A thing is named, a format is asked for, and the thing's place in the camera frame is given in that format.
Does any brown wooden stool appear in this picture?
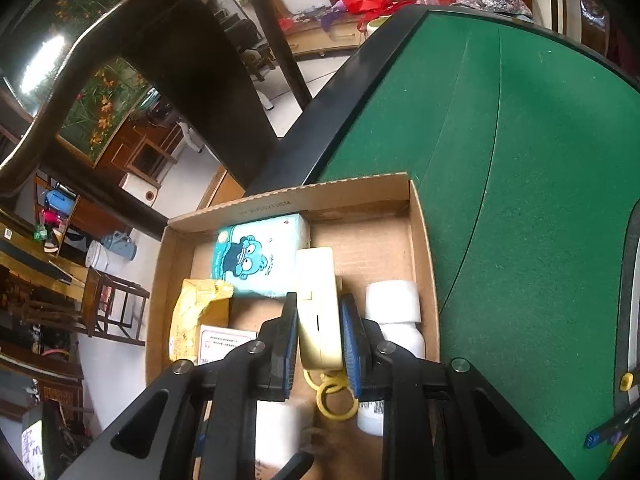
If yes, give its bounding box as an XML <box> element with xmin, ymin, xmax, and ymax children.
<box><xmin>82</xmin><ymin>266</ymin><xmax>151</xmax><ymax>346</ymax></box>

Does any cream rectangular box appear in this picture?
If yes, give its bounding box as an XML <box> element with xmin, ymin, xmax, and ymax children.
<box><xmin>296</xmin><ymin>246</ymin><xmax>346</xmax><ymax>371</ymax></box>

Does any yellow plastic ring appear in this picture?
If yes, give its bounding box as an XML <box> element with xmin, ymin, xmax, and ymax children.
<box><xmin>316</xmin><ymin>381</ymin><xmax>359</xmax><ymax>421</ymax></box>
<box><xmin>302</xmin><ymin>367</ymin><xmax>346</xmax><ymax>392</ymax></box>

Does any light blue thermos jug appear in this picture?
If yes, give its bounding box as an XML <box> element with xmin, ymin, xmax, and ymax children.
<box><xmin>102</xmin><ymin>230</ymin><xmax>138</xmax><ymax>262</ymax></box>

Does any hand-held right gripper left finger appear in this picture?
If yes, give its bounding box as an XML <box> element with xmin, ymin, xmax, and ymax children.
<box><xmin>60</xmin><ymin>292</ymin><xmax>300</xmax><ymax>480</ymax></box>

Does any dark wooden chair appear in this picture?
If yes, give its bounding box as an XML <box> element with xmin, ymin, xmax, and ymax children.
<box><xmin>0</xmin><ymin>0</ymin><xmax>311</xmax><ymax>201</ymax></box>

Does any small white appliance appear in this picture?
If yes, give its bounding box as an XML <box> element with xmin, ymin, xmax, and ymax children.
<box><xmin>119</xmin><ymin>172</ymin><xmax>161</xmax><ymax>206</ymax></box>

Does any red cloth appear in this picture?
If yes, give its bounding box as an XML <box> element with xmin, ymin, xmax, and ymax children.
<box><xmin>339</xmin><ymin>0</ymin><xmax>401</xmax><ymax>16</ymax></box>

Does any orange flower painting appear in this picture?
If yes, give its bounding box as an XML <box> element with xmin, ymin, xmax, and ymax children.
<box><xmin>54</xmin><ymin>0</ymin><xmax>162</xmax><ymax>168</ymax></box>

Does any light wooden chair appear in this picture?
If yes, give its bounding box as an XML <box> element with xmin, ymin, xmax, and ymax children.
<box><xmin>552</xmin><ymin>0</ymin><xmax>613</xmax><ymax>58</ymax></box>

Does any white plastic bottle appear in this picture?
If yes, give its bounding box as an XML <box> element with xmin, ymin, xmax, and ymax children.
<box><xmin>357</xmin><ymin>322</ymin><xmax>426</xmax><ymax>436</ymax></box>

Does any white blurry container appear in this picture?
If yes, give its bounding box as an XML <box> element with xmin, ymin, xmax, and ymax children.
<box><xmin>256</xmin><ymin>402</ymin><xmax>303</xmax><ymax>468</ymax></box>

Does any brown cardboard box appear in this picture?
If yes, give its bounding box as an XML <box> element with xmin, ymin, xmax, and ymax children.
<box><xmin>145</xmin><ymin>172</ymin><xmax>441</xmax><ymax>480</ymax></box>

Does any teal bear tissue pack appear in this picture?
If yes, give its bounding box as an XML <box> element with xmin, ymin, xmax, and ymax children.
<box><xmin>210</xmin><ymin>213</ymin><xmax>312</xmax><ymax>299</ymax></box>

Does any white printed card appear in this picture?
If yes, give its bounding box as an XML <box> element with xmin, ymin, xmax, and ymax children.
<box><xmin>197</xmin><ymin>325</ymin><xmax>258</xmax><ymax>367</ymax></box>

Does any dark pen with blue end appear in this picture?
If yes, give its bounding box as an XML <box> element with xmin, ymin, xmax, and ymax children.
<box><xmin>584</xmin><ymin>406</ymin><xmax>638</xmax><ymax>448</ymax></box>

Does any yellow wrapped package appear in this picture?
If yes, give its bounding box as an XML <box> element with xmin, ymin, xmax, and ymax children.
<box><xmin>169</xmin><ymin>278</ymin><xmax>235</xmax><ymax>363</ymax></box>

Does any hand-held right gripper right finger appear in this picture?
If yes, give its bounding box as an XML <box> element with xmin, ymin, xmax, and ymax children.
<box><xmin>341</xmin><ymin>294</ymin><xmax>576</xmax><ymax>480</ymax></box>

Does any white paper roll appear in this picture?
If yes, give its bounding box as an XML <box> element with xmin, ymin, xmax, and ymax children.
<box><xmin>364</xmin><ymin>280</ymin><xmax>422</xmax><ymax>323</ymax></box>

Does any blue kettle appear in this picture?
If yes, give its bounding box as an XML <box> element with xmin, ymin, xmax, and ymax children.
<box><xmin>42</xmin><ymin>189</ymin><xmax>76</xmax><ymax>216</ymax></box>

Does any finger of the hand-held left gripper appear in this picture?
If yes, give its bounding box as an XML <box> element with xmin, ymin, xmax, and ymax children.
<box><xmin>270</xmin><ymin>451</ymin><xmax>315</xmax><ymax>480</ymax></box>

